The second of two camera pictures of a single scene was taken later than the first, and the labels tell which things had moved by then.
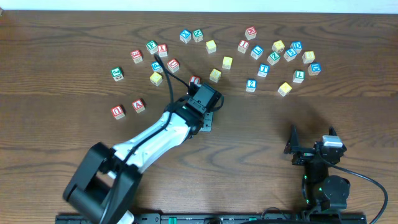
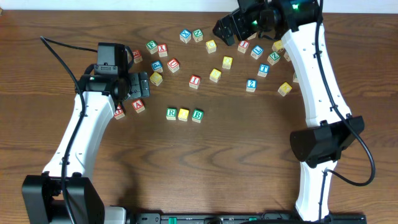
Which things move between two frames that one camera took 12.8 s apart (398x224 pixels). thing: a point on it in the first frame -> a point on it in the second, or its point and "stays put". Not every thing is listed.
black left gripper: [207, 120] -> [138, 84]
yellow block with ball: [278, 46] stays put
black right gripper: [305, 154] -> [236, 23]
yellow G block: [156, 78] stays put
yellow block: [227, 62] stays put
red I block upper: [243, 45] stays put
